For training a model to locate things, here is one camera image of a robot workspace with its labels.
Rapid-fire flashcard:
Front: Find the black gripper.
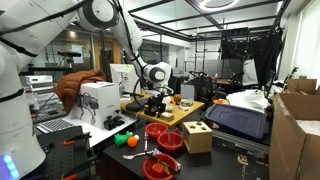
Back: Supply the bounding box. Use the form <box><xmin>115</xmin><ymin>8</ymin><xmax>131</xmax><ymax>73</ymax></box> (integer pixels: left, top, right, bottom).
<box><xmin>145</xmin><ymin>94</ymin><xmax>167</xmax><ymax>118</ymax></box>

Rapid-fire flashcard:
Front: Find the red plastic bowl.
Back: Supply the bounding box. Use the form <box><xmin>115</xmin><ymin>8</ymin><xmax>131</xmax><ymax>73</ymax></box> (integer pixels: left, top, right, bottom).
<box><xmin>142</xmin><ymin>153</ymin><xmax>180</xmax><ymax>180</ymax></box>
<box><xmin>145</xmin><ymin>121</ymin><xmax>170</xmax><ymax>138</ymax></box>
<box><xmin>156</xmin><ymin>131</ymin><xmax>185</xmax><ymax>152</ymax></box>

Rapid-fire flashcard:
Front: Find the brown ball shaped object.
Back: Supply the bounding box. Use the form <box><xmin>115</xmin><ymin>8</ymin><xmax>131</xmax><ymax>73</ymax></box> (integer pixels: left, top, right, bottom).
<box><xmin>173</xmin><ymin>93</ymin><xmax>183</xmax><ymax>105</ymax></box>

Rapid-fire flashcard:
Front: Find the orange bowl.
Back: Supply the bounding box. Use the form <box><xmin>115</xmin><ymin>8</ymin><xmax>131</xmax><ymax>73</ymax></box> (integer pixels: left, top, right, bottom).
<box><xmin>212</xmin><ymin>98</ymin><xmax>230</xmax><ymax>105</ymax></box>

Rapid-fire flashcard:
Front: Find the small tan cardboard box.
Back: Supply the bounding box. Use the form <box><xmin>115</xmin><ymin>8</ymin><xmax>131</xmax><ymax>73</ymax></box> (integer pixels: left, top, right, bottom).
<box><xmin>156</xmin><ymin>111</ymin><xmax>175</xmax><ymax>122</ymax></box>

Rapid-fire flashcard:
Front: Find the white plush chicken toy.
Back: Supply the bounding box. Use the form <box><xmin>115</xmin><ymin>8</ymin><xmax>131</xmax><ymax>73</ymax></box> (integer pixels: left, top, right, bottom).
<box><xmin>164</xmin><ymin>95</ymin><xmax>174</xmax><ymax>112</ymax></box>

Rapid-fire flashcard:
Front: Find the black soft case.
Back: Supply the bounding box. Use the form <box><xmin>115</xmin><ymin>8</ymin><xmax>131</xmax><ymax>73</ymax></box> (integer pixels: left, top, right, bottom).
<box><xmin>125</xmin><ymin>97</ymin><xmax>149</xmax><ymax>113</ymax></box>

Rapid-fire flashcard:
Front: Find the wooden desk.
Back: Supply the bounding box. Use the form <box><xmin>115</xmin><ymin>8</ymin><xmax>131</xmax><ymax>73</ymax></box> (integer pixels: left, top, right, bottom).
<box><xmin>119</xmin><ymin>89</ymin><xmax>206</xmax><ymax>128</ymax></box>

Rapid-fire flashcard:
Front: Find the clear glass jar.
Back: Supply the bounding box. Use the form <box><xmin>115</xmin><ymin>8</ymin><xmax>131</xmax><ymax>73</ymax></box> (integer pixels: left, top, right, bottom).
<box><xmin>179</xmin><ymin>98</ymin><xmax>194</xmax><ymax>111</ymax></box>

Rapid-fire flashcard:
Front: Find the black office chair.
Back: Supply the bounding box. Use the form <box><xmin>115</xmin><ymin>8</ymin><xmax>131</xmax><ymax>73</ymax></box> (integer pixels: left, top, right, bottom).
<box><xmin>166</xmin><ymin>71</ymin><xmax>183</xmax><ymax>96</ymax></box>

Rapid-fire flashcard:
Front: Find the gray computer tower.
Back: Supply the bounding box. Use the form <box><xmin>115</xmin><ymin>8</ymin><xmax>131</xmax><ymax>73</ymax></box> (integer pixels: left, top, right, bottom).
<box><xmin>180</xmin><ymin>83</ymin><xmax>196</xmax><ymax>100</ymax></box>

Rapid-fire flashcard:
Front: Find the small orange ball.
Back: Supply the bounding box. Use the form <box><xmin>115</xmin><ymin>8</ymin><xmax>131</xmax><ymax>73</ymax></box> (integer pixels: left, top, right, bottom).
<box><xmin>127</xmin><ymin>136</ymin><xmax>138</xmax><ymax>148</ymax></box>

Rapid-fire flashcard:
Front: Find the blue white packet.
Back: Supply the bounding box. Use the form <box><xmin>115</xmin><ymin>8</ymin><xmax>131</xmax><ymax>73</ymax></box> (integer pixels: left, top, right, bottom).
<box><xmin>152</xmin><ymin>148</ymin><xmax>183</xmax><ymax>170</ymax></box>

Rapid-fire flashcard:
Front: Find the black game controller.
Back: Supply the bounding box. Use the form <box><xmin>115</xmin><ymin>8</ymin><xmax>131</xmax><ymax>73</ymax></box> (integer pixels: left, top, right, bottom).
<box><xmin>103</xmin><ymin>115</ymin><xmax>126</xmax><ymax>131</ymax></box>

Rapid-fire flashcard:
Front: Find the green plastic toy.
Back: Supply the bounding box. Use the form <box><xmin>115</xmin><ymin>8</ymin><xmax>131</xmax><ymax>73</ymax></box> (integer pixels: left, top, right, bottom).
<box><xmin>113</xmin><ymin>130</ymin><xmax>134</xmax><ymax>148</ymax></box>

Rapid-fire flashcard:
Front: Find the wooden shape sorter box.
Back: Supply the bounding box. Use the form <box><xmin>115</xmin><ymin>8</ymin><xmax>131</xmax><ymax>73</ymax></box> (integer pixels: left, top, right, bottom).
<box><xmin>181</xmin><ymin>120</ymin><xmax>214</xmax><ymax>154</ymax></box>

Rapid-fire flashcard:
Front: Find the white backed computer monitor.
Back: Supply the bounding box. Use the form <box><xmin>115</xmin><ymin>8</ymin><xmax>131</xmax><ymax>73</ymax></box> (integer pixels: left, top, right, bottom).
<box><xmin>109</xmin><ymin>63</ymin><xmax>142</xmax><ymax>96</ymax></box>

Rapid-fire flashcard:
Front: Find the black mesh chair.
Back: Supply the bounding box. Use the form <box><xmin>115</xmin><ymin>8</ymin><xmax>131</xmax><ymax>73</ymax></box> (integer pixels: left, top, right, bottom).
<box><xmin>192</xmin><ymin>75</ymin><xmax>215</xmax><ymax>102</ymax></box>

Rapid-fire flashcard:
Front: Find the white box with robot dog print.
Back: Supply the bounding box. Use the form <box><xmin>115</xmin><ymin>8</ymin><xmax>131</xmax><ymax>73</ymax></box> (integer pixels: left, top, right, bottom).
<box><xmin>71</xmin><ymin>81</ymin><xmax>122</xmax><ymax>130</ymax></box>

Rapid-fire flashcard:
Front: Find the orange cube block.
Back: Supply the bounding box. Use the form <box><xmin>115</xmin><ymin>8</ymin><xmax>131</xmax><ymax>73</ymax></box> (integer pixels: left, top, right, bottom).
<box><xmin>151</xmin><ymin>163</ymin><xmax>166</xmax><ymax>175</ymax></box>

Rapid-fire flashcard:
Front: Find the white desk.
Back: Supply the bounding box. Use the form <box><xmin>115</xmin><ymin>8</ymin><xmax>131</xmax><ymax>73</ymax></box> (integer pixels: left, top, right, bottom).
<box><xmin>36</xmin><ymin>111</ymin><xmax>138</xmax><ymax>148</ymax></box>

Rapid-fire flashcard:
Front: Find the black orange clamp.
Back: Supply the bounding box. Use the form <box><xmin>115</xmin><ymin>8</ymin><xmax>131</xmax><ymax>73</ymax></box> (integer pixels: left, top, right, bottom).
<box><xmin>62</xmin><ymin>131</ymin><xmax>93</xmax><ymax>147</ymax></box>
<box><xmin>60</xmin><ymin>154</ymin><xmax>99</xmax><ymax>180</ymax></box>

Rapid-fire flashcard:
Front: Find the brown puffy jacket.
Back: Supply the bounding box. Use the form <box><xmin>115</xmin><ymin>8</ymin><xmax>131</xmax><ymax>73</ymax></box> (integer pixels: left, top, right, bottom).
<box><xmin>54</xmin><ymin>68</ymin><xmax>108</xmax><ymax>114</ymax></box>

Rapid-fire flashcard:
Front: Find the white sheets pile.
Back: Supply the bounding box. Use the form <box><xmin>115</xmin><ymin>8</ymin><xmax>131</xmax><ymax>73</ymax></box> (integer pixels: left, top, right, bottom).
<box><xmin>226</xmin><ymin>89</ymin><xmax>272</xmax><ymax>113</ymax></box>

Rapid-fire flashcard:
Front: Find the silver laptop keyboard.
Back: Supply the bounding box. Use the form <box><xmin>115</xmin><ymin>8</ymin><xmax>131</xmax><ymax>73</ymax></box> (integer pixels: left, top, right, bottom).
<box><xmin>37</xmin><ymin>118</ymin><xmax>76</xmax><ymax>134</ymax></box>

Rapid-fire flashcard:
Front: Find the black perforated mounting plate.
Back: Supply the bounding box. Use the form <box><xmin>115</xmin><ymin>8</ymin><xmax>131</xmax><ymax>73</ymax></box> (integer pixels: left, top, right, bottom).
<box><xmin>34</xmin><ymin>125</ymin><xmax>98</xmax><ymax>180</ymax></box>

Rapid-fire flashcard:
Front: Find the white lab device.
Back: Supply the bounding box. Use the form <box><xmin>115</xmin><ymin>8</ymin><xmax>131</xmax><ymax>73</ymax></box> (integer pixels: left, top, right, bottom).
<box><xmin>25</xmin><ymin>75</ymin><xmax>54</xmax><ymax>94</ymax></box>

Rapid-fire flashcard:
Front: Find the black curtain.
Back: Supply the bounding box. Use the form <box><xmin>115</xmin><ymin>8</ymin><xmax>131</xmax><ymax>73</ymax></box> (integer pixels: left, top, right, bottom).
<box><xmin>220</xmin><ymin>28</ymin><xmax>284</xmax><ymax>89</ymax></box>

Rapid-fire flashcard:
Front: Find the large brown cardboard box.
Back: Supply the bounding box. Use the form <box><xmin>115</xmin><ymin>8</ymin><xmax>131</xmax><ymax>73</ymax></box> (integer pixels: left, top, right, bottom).
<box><xmin>268</xmin><ymin>92</ymin><xmax>320</xmax><ymax>180</ymax></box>

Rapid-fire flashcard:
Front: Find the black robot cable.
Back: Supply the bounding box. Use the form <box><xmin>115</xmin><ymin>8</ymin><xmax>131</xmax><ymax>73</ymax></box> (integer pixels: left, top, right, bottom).
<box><xmin>111</xmin><ymin>0</ymin><xmax>175</xmax><ymax>108</ymax></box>

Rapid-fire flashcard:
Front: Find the black camera on stand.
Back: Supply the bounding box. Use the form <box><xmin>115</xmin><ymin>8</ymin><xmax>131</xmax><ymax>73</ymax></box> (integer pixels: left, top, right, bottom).
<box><xmin>57</xmin><ymin>49</ymin><xmax>83</xmax><ymax>73</ymax></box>

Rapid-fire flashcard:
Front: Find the ring ceiling light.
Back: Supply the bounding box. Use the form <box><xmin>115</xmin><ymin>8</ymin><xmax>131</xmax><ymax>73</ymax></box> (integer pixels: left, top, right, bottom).
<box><xmin>199</xmin><ymin>0</ymin><xmax>240</xmax><ymax>13</ymax></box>

